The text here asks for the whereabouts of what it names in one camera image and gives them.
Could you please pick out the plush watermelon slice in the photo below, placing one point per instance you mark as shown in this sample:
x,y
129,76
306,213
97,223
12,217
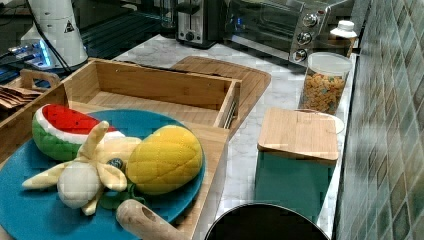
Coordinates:
x,y
59,132

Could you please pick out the brown bottle white cap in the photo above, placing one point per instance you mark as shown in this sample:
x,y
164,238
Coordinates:
x,y
342,38

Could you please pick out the bamboo cutting board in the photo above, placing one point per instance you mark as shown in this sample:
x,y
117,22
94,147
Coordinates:
x,y
253,81

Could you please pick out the brown paper napkins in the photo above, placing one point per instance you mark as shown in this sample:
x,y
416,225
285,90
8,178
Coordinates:
x,y
12,97

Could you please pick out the silver toaster oven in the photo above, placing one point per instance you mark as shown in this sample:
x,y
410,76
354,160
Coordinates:
x,y
287,29

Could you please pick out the wooden tray handle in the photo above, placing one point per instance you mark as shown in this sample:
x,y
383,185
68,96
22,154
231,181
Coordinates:
x,y
142,222

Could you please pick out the wooden napkin holder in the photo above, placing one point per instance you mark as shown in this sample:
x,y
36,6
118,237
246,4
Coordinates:
x,y
27,80

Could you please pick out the black round pot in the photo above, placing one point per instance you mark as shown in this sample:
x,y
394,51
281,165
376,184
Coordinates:
x,y
260,221

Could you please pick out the clear cereal jar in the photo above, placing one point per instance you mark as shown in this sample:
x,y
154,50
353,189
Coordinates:
x,y
324,82

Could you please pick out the silver toaster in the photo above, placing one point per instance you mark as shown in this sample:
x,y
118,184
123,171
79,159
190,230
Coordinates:
x,y
199,22

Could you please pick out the plush yellow pineapple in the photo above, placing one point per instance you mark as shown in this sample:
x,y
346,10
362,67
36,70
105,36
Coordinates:
x,y
165,160

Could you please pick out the open bamboo drawer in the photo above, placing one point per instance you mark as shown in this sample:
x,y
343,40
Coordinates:
x,y
186,96

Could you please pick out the blue round plate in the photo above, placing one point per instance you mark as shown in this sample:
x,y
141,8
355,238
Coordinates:
x,y
40,214

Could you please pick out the teal canister with bamboo lid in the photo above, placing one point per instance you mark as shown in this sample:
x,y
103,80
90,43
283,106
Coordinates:
x,y
297,154

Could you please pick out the plush peeled banana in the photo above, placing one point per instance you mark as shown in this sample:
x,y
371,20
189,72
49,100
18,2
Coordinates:
x,y
99,164

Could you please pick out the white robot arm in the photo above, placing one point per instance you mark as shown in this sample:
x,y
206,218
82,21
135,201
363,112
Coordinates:
x,y
54,35

